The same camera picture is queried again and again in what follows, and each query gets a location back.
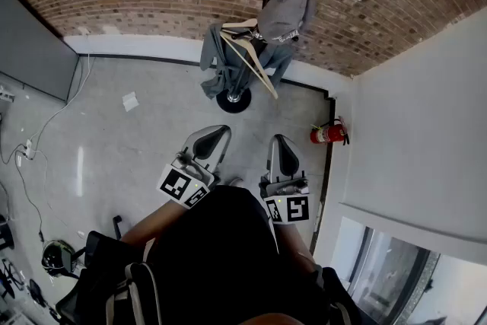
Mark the wooden clothes hanger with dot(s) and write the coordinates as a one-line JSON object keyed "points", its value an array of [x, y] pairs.
{"points": [[258, 70]]}

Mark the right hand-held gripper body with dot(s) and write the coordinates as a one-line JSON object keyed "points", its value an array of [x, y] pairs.
{"points": [[291, 207]]}

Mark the black tripod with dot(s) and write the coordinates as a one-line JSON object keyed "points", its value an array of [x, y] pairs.
{"points": [[7, 278]]}

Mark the grey hat item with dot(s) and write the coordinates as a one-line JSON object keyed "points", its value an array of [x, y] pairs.
{"points": [[283, 13]]}

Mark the person's grey shoe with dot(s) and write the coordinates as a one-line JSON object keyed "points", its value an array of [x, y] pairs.
{"points": [[236, 182]]}

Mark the red fire extinguisher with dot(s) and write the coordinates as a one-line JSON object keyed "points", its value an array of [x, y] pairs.
{"points": [[325, 134]]}

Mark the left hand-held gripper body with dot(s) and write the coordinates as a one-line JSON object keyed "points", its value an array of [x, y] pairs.
{"points": [[179, 184]]}

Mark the black office chair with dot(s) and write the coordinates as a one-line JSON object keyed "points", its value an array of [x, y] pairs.
{"points": [[95, 278]]}

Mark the person's black shirt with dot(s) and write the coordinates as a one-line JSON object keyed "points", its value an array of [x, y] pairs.
{"points": [[228, 251]]}

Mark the person's left forearm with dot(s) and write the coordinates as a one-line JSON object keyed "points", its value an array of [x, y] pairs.
{"points": [[152, 224]]}

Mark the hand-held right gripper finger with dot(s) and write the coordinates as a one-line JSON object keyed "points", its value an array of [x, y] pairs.
{"points": [[272, 160], [300, 163]]}

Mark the person's right forearm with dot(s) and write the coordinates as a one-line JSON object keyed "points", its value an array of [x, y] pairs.
{"points": [[295, 243]]}

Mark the glass window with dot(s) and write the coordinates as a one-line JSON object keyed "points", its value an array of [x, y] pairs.
{"points": [[399, 278]]}

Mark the white paper sheet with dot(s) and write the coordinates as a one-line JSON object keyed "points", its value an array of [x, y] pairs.
{"points": [[130, 101]]}

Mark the grey garment item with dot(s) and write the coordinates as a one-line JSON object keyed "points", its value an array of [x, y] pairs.
{"points": [[217, 57]]}

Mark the grey partition panel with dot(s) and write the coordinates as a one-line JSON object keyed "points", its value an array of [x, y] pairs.
{"points": [[30, 49]]}

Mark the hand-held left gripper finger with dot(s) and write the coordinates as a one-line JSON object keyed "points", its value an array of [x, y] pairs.
{"points": [[225, 148], [203, 132]]}

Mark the white power strip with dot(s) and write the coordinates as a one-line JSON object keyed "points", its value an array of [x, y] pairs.
{"points": [[27, 149]]}

